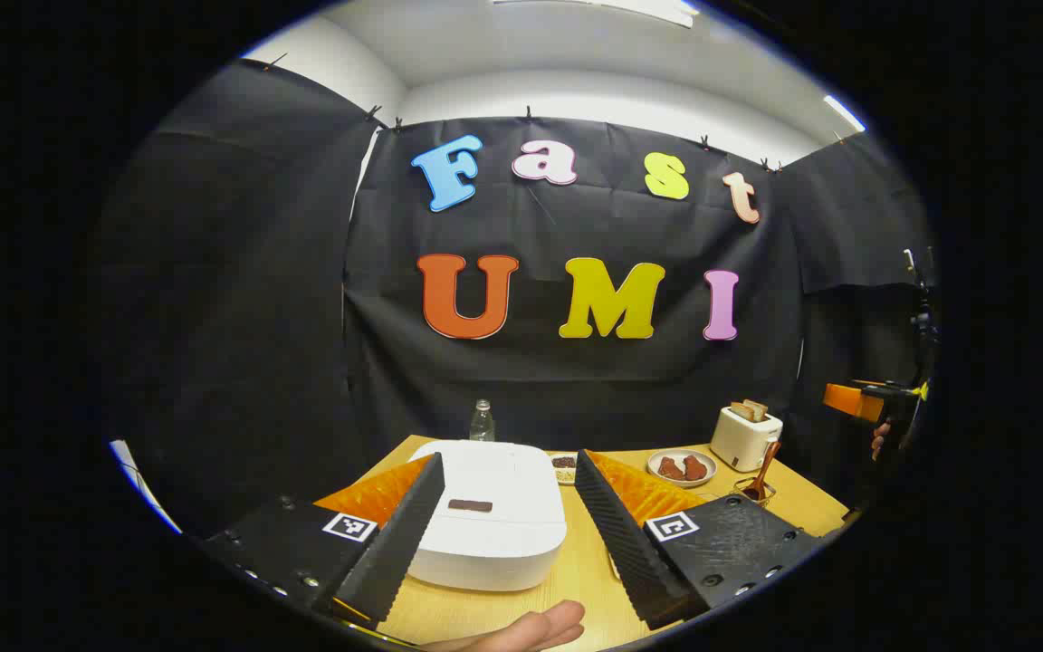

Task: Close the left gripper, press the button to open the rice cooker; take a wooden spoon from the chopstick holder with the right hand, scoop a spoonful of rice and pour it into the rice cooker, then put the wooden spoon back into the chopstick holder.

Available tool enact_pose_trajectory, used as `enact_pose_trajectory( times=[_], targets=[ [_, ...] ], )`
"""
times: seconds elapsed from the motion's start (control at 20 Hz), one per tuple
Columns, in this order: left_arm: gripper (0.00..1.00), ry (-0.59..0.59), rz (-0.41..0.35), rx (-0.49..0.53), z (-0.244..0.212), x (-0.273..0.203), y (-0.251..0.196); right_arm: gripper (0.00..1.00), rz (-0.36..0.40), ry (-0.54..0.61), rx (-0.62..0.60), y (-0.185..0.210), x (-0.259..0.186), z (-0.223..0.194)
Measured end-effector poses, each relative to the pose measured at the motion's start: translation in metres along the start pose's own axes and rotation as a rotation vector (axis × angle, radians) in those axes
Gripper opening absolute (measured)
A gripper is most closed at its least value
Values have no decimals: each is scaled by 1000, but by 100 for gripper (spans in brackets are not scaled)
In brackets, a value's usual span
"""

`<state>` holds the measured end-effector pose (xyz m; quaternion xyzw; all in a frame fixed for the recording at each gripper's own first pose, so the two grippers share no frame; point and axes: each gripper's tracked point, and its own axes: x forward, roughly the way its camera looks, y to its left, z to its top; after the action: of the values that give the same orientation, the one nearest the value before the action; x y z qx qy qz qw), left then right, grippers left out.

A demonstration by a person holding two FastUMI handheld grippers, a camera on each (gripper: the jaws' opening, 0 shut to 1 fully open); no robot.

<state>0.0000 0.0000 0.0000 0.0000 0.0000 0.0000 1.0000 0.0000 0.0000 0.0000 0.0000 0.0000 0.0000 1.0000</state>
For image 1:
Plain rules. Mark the white rice cooker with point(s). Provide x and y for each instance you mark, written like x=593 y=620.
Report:
x=494 y=543

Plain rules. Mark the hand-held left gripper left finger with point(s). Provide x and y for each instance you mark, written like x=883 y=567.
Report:
x=395 y=543

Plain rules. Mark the black backdrop cloth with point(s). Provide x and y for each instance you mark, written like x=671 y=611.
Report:
x=286 y=317

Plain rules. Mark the wooden spoon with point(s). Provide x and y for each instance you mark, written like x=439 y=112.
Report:
x=764 y=471

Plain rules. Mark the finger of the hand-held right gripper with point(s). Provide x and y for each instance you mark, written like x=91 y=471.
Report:
x=847 y=400

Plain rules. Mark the brown meat piece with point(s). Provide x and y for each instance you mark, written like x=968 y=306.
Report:
x=695 y=467
x=670 y=468

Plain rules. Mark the white divided grain dish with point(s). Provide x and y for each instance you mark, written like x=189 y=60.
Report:
x=563 y=466

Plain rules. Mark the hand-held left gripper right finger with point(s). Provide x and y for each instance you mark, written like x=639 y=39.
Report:
x=617 y=534

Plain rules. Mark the long ceiling light panel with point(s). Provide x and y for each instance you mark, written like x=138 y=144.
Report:
x=630 y=9

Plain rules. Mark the clear plastic water bottle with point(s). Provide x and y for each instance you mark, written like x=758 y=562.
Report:
x=483 y=424

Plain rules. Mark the toast slice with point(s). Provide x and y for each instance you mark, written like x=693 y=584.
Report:
x=741 y=412
x=758 y=409

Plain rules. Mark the white toaster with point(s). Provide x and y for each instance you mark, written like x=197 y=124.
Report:
x=743 y=444

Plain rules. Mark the white round plate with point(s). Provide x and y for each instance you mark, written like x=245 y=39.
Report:
x=683 y=480

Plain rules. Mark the small ceiling light panel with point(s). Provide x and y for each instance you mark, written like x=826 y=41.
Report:
x=845 y=113

